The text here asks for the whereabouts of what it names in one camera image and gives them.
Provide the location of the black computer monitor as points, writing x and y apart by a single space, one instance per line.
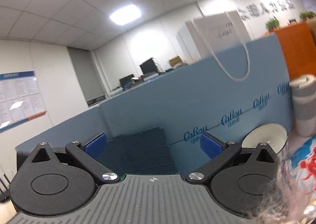
149 66

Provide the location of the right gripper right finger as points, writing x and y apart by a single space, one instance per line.
237 178

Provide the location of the white paper bag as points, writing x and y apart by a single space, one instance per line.
210 35

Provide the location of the blue striped ceramic bowl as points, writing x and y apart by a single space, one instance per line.
273 134

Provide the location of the wall notice board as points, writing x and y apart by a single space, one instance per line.
21 99

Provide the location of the green potted plant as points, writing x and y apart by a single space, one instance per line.
272 24

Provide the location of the dark blue storage box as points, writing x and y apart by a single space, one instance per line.
145 153

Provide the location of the grey white tumbler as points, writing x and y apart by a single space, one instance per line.
303 101

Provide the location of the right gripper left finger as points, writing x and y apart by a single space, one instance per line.
44 186

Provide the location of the orange box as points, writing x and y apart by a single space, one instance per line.
298 48

